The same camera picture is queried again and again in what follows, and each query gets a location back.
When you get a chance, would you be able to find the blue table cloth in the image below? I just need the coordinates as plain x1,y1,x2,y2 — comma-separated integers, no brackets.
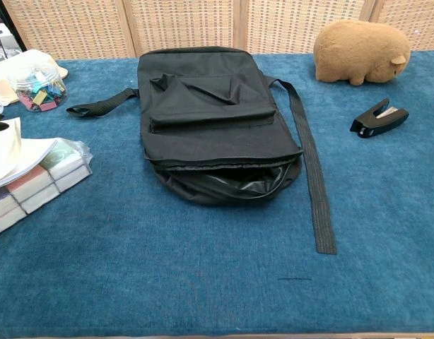
0,49,434,336

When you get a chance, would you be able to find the black fabric backpack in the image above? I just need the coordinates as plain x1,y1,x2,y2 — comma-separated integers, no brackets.
66,45,338,255

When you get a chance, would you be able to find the black stapler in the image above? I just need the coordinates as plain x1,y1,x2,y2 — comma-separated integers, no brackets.
350,98,410,138

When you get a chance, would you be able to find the cream fabric hat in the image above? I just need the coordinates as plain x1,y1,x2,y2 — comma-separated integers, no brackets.
0,49,69,107

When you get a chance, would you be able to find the plastic-wrapped tissue pack bundle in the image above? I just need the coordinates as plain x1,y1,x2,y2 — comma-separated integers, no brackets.
0,138,93,238

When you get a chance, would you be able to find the black slanted pole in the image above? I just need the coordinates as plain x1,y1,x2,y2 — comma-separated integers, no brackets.
0,0,28,51

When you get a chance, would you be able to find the white paper booklet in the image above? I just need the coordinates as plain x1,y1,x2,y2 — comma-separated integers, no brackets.
0,117,59,191

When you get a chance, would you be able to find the wicker folding screen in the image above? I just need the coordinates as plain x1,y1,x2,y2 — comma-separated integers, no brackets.
1,0,434,60

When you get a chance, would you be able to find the clear jar of binder clips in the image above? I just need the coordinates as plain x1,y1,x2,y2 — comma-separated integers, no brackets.
8,69,69,113

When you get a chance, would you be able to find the brown plush capybara toy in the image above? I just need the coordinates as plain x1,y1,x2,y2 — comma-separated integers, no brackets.
312,19,412,86

